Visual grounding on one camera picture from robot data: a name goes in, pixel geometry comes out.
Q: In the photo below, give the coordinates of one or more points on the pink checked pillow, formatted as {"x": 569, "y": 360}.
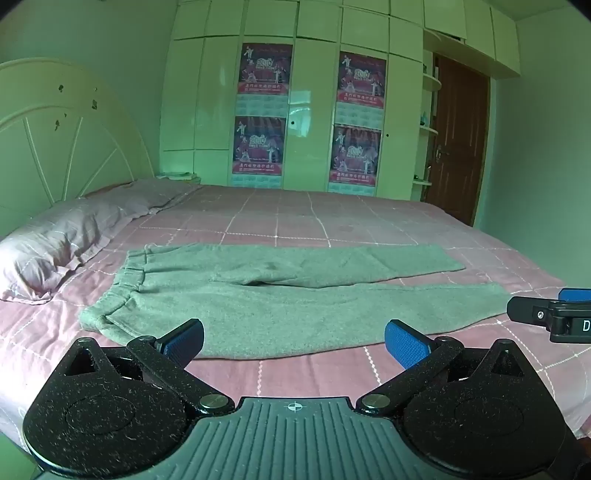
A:
{"x": 147, "y": 194}
{"x": 60, "y": 244}

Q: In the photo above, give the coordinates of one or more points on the cream glossy wardrobe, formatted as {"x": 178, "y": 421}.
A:
{"x": 314, "y": 69}

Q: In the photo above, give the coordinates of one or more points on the grey fleece pants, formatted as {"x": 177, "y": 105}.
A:
{"x": 286, "y": 304}

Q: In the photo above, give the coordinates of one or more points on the brown wooden door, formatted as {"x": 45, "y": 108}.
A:
{"x": 459, "y": 138}

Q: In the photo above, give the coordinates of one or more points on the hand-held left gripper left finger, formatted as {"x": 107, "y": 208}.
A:
{"x": 183, "y": 342}

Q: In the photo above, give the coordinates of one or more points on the cream wooden headboard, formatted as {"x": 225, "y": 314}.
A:
{"x": 60, "y": 138}

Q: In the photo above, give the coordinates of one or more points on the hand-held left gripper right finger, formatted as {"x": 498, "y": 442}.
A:
{"x": 405, "y": 344}

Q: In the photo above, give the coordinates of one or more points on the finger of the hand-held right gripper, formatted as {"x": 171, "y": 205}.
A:
{"x": 575, "y": 294}
{"x": 526, "y": 310}

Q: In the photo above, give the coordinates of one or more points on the pink checked bed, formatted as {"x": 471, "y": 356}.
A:
{"x": 332, "y": 221}

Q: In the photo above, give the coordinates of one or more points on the purple wall poster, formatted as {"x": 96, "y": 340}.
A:
{"x": 362, "y": 78}
{"x": 257, "y": 147}
{"x": 265, "y": 69}
{"x": 354, "y": 157}

